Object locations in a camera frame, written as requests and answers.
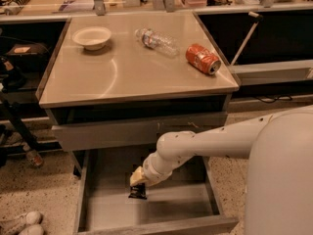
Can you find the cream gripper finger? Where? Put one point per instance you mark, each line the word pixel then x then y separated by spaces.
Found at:
pixel 137 177

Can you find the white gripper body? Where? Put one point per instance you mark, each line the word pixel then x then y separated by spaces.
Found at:
pixel 149 172

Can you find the black rxbar chocolate wrapper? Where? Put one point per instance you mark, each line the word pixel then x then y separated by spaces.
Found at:
pixel 138 192

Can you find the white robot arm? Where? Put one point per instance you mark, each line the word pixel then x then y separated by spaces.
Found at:
pixel 279 149

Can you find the open grey middle drawer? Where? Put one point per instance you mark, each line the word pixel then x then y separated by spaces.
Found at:
pixel 184 204

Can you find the closed grey top drawer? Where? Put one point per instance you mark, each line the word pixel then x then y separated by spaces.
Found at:
pixel 130 132

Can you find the grey drawer cabinet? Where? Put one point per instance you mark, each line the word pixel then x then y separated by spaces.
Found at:
pixel 126 80

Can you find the bottle on floor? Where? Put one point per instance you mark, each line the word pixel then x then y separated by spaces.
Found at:
pixel 33 156

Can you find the black tripod leg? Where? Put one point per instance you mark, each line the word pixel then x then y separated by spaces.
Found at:
pixel 17 123

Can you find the white shoe lower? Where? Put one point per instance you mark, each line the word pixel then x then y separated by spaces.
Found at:
pixel 35 229

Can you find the white shoe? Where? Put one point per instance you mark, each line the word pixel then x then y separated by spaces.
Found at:
pixel 19 223
pixel 35 229

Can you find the orange soda can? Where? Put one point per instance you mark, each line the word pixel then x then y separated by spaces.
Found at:
pixel 202 59

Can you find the clear plastic water bottle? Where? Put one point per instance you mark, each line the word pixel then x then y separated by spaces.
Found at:
pixel 155 40

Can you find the white shoe upper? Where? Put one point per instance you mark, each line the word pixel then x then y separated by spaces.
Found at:
pixel 19 223

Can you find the white paper bowl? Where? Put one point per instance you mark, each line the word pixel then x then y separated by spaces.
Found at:
pixel 92 38

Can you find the black bag left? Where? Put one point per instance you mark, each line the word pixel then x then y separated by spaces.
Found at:
pixel 29 57

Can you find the white stick black handle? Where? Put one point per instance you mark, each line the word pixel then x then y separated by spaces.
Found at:
pixel 257 18

